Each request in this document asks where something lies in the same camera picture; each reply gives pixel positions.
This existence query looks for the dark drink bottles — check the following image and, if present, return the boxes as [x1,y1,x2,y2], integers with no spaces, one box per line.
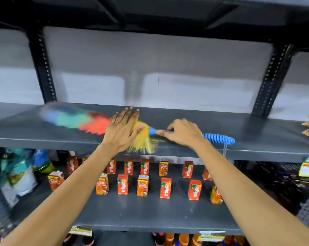
[63,233,95,246]

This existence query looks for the white shelf price label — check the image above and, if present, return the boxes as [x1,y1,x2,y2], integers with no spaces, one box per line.
[198,230,226,243]
[69,225,93,237]

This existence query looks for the pile of dark purple packets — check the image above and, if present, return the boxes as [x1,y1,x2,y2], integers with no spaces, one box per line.
[243,161,309,215]

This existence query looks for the person's left hand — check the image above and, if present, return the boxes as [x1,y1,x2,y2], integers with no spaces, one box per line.
[101,107,146,153]

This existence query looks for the black metal shelf rack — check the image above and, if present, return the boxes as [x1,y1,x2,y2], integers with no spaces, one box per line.
[0,0,309,246]

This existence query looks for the person's left forearm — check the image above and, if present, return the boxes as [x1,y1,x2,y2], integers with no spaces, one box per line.
[0,143,122,246]

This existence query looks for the rows of orange juice cartons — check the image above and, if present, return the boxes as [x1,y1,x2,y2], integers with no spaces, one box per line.
[47,156,225,205]

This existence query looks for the person's right hand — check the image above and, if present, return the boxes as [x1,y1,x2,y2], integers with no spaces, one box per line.
[162,119,206,149]

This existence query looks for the row of orange drink bottles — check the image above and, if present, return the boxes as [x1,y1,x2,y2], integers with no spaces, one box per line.
[152,232,247,246]

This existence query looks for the blue and green bag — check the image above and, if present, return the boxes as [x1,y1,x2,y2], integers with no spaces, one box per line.
[31,149,56,174]

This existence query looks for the white and green bag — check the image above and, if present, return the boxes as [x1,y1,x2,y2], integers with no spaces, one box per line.
[0,148,38,208]

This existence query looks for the person's right forearm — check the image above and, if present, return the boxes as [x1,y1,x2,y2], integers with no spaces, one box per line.
[193,138,309,246]

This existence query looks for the multicolour feather duster blue handle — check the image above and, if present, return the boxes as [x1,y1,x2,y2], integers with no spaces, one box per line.
[40,102,235,155]

